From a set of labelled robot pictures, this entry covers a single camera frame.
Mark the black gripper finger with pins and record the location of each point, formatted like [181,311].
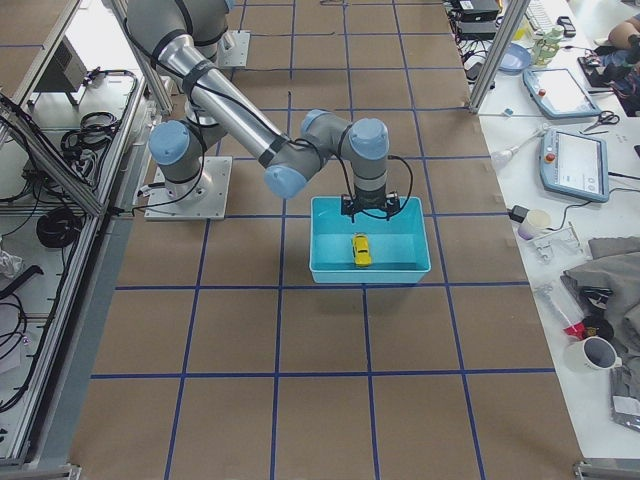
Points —
[390,213]
[352,216]

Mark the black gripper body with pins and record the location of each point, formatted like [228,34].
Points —
[356,210]

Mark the yellow beetle toy car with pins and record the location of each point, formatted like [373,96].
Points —
[361,250]

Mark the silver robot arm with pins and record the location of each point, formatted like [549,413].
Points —
[181,38]

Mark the turquoise plastic storage bin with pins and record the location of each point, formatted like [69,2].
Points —
[399,247]

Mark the black power adapter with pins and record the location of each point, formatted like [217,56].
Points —
[517,213]

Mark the lower teach pendant tablet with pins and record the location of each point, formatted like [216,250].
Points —
[574,165]

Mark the teach pendant tablet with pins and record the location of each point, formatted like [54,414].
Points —
[558,94]
[574,165]

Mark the blue plate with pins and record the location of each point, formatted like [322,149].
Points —
[515,60]

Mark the upper teach pendant tablet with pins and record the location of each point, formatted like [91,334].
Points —
[558,94]

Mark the grey cloth pile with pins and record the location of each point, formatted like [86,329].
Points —
[614,266]

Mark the white mug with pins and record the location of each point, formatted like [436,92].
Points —
[590,355]

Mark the grey metal box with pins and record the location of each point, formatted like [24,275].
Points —
[64,74]

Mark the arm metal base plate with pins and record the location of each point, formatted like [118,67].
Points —
[233,49]
[207,200]

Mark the black handled scissors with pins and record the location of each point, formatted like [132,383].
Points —
[606,117]

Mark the aluminium frame post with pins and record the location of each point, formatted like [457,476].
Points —
[514,13]

